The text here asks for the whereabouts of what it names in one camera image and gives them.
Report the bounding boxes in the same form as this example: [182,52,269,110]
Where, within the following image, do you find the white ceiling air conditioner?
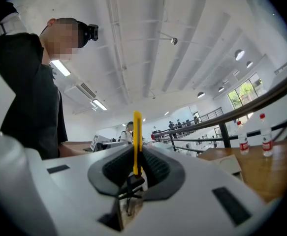
[64,82,97,101]

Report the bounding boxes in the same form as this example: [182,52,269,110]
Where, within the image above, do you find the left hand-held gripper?
[90,134,129,152]

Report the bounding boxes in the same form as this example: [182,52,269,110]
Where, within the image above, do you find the yellow pen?
[132,110,144,177]

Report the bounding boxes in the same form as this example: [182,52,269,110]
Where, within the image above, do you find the distant black mezzanine railing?
[196,106,224,123]

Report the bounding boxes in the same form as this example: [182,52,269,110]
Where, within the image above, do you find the black head-mounted camera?
[83,24,99,42]

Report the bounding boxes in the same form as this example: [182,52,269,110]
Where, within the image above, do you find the person's head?
[40,18,89,61]

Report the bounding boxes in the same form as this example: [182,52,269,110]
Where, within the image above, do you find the large glass window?
[227,72,267,110]

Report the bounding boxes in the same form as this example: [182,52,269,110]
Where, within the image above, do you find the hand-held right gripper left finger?
[43,144,136,232]

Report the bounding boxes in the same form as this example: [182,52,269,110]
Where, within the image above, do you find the white ceiling pipe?
[103,0,130,104]

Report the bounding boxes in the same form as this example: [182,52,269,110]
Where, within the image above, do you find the water bottle red label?
[259,113,274,157]
[236,120,250,156]

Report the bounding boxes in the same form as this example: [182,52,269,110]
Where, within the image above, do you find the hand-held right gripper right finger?
[122,144,282,236]

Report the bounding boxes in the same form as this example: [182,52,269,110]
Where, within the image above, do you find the person's left forearm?
[58,141,93,158]

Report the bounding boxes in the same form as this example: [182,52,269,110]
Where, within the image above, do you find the person's black shirt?
[0,1,68,160]

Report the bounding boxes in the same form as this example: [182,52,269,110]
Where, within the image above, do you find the rectangular ceiling light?
[92,99,108,111]
[50,59,71,77]

